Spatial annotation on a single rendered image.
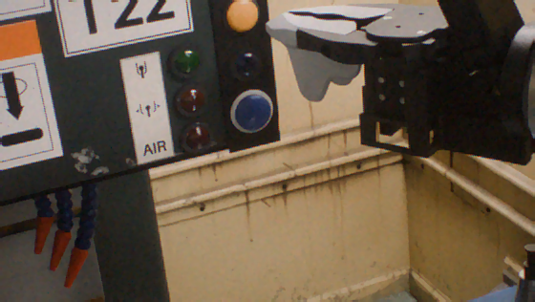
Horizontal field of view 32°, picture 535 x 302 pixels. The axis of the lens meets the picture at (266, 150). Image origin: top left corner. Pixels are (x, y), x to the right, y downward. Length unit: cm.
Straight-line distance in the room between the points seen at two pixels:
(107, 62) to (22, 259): 80
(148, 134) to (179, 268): 130
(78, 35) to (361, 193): 148
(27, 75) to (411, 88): 27
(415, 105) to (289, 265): 152
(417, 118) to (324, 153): 142
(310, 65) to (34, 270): 89
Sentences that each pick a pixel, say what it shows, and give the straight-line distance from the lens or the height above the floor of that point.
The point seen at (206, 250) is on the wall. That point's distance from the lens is 201.
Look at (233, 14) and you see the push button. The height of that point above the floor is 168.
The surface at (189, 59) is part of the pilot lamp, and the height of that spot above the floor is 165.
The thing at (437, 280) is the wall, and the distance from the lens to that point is 216.
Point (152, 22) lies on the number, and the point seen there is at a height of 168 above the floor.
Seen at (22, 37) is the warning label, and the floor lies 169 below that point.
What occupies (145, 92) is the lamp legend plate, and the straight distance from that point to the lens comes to 71.
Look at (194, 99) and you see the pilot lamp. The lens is 71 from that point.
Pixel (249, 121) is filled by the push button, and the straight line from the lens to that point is 73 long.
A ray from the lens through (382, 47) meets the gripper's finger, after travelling 60.
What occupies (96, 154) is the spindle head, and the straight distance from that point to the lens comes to 72.
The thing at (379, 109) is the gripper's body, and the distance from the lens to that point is 63.
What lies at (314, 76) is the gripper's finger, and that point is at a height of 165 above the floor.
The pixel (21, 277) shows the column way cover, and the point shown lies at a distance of 147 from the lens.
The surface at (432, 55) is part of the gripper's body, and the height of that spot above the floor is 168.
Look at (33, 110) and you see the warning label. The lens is 69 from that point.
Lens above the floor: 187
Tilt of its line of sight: 24 degrees down
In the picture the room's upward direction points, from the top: 6 degrees counter-clockwise
